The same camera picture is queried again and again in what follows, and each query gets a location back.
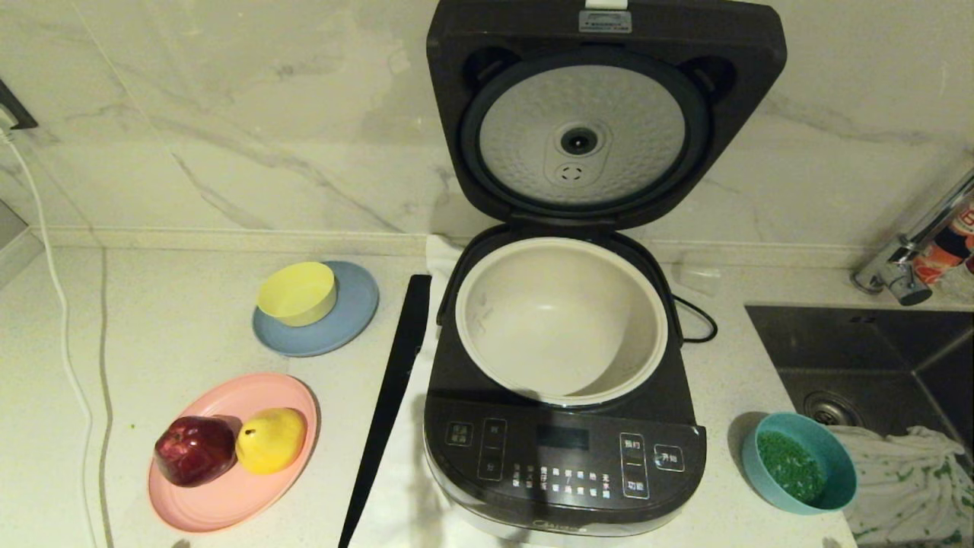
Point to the chopped green vegetables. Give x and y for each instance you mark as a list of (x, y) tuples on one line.
[(790, 466)]

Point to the metal sink drain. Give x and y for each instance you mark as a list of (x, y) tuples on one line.
[(833, 409)]

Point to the white cloth with green specks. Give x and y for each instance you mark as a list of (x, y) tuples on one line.
[(898, 487)]

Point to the pink plate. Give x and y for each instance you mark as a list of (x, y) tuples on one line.
[(228, 502)]

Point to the red printed can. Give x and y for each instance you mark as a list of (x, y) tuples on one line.
[(943, 255)]

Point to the dark grey rice cooker lid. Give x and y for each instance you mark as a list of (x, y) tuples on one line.
[(730, 38)]

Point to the teal bowl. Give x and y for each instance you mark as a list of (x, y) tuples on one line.
[(837, 466)]

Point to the yellow bowl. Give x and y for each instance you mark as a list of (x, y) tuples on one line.
[(297, 297)]

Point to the chrome faucet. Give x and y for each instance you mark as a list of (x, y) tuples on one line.
[(905, 278)]

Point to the cream inner pot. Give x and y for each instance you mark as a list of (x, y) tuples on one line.
[(563, 327)]

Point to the dark grey rice cooker base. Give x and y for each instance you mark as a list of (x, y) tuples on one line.
[(563, 457)]

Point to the red apple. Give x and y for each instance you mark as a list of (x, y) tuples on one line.
[(194, 450)]

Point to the yellow pear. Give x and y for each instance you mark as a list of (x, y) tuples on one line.
[(270, 441)]

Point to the clear plastic cup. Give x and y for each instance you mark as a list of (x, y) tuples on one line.
[(700, 280)]

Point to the black flat board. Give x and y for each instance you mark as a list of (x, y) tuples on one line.
[(388, 403)]

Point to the blue plate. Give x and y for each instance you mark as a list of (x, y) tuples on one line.
[(350, 320)]

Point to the dark metal sink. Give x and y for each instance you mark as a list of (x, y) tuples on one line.
[(860, 358)]

